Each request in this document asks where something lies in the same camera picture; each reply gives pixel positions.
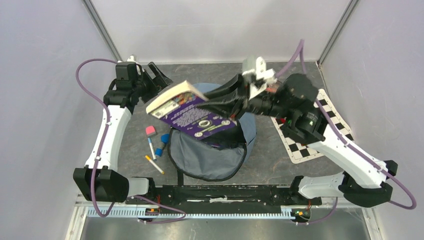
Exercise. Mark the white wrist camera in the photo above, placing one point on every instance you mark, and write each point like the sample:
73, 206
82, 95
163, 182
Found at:
132, 58
257, 76

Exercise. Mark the slotted cable duct rail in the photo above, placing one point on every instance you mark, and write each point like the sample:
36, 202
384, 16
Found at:
140, 212

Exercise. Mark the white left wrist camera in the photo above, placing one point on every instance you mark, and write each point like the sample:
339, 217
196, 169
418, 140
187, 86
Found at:
132, 58

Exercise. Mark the pink grey eraser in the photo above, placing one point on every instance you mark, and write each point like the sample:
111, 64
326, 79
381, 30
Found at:
150, 131

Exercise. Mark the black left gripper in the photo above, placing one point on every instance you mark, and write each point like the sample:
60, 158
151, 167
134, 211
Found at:
160, 81

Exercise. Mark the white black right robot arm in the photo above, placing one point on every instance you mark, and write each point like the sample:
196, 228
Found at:
363, 180

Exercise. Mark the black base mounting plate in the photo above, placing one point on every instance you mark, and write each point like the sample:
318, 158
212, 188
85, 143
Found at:
229, 199

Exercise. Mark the yellow cap marker pen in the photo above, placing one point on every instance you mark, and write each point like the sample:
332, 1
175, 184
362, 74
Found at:
154, 164

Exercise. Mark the blue pencil sharpener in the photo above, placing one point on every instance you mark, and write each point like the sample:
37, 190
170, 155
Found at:
165, 138

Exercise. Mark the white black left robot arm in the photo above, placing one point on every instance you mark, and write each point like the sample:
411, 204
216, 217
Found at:
99, 178

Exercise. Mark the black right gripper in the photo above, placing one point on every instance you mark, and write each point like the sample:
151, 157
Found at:
232, 108

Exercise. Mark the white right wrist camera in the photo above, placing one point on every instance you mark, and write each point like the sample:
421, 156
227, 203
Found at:
257, 76

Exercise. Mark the purple paperback book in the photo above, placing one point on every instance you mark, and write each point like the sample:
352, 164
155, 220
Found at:
177, 107

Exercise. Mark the blue fabric backpack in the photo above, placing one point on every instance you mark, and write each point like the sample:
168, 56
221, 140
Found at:
199, 160

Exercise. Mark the blue cover paperback book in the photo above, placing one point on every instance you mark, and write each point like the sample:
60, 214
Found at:
214, 144

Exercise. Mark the blue cap marker pen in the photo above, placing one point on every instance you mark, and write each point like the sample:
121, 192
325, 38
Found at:
151, 146

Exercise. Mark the blue grey glue stick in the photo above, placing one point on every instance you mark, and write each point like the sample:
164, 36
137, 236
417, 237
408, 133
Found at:
160, 149

